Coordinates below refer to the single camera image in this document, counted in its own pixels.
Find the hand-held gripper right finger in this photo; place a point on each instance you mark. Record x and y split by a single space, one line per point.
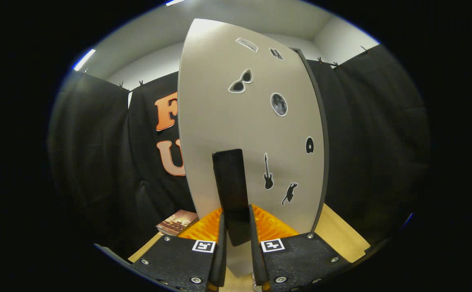
258 263

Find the narrow ceiling light strip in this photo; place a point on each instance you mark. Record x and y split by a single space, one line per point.
84 59

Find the black backdrop cloth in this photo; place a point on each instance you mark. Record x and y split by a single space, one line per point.
89 162

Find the large ceiling light panel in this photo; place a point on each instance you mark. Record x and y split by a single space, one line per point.
175 2

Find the dark grey shoe cabinet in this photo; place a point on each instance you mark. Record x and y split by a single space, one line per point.
326 162

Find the white shoe cabinet door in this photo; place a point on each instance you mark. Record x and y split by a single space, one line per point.
219 101

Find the row of black cloth clips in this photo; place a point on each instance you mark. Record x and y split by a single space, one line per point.
140 83

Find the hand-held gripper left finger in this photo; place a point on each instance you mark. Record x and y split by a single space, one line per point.
222 259

